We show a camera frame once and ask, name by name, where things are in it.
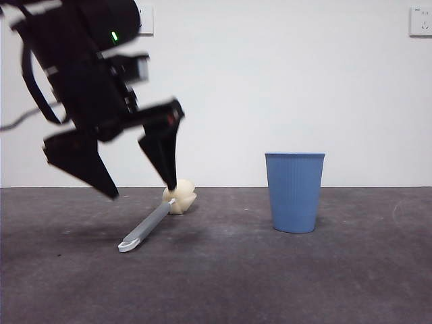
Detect grey cup brush cream sponge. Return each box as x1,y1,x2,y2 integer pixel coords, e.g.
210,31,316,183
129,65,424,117
117,178,196,253

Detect blue ribbed plastic cup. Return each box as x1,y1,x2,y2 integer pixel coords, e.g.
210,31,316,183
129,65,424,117
264,151,327,234

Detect thin black cable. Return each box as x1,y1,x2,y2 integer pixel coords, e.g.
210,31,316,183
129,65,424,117
0,101,65,132

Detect thick black cable loop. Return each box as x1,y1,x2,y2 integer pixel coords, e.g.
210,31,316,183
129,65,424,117
21,43,62,125

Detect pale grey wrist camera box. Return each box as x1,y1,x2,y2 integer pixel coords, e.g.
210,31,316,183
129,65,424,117
111,53,151,84

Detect white wall socket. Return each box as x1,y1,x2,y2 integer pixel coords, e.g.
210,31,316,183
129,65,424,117
137,5,155,36
409,6,432,37

